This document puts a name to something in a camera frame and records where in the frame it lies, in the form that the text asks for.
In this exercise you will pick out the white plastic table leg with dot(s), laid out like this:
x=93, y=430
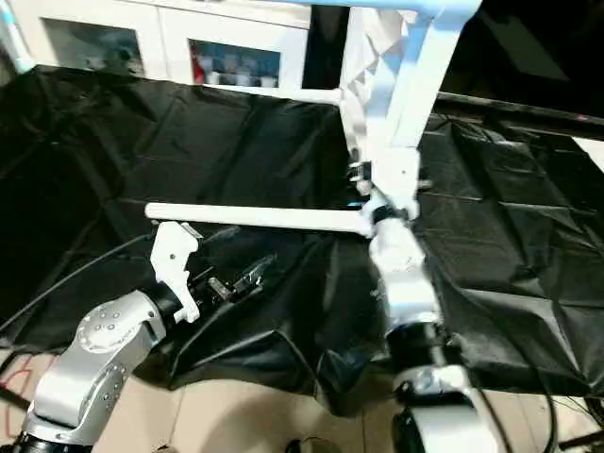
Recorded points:
x=321, y=95
x=377, y=4
x=264, y=217

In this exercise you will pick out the white plastic table top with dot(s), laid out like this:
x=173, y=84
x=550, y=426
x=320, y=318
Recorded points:
x=396, y=85

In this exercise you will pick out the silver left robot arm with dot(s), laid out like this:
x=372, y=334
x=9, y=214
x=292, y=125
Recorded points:
x=94, y=359

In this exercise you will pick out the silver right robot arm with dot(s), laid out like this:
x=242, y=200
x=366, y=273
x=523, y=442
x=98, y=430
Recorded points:
x=406, y=283

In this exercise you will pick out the black plastic mat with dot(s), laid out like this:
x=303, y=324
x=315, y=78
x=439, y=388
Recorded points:
x=113, y=151

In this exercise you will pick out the silver metal bar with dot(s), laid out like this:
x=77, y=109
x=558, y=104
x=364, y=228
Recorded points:
x=528, y=106

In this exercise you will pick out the white glass-door cabinet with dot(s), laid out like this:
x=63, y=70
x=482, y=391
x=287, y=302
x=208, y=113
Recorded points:
x=189, y=28

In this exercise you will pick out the white flat sheet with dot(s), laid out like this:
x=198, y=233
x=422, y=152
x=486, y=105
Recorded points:
x=590, y=151

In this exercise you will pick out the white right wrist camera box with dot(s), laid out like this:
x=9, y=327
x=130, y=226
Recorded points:
x=396, y=184

